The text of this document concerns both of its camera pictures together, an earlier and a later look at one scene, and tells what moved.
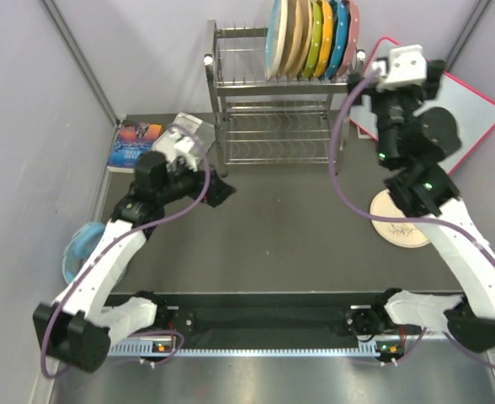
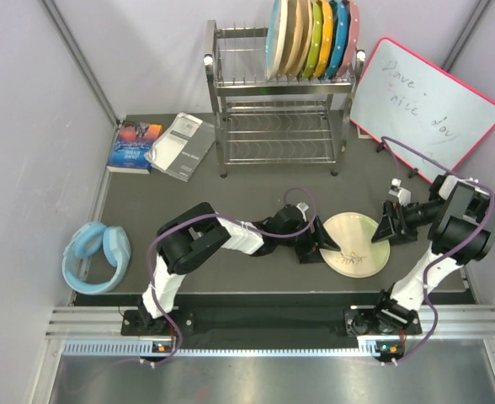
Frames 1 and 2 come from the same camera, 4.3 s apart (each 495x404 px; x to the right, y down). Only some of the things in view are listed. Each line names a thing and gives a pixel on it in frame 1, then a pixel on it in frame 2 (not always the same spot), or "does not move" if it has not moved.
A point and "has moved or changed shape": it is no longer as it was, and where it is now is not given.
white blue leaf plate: x=277 y=34 does not move
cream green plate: x=397 y=233 has moved or changed shape
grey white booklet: x=188 y=136 does not move
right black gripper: x=373 y=94 to x=401 y=232
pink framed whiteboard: x=460 y=117 does not move
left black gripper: x=217 y=190 to x=313 y=241
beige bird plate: x=291 y=38 does not move
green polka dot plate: x=316 y=41 does not move
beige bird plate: x=305 y=39 does not move
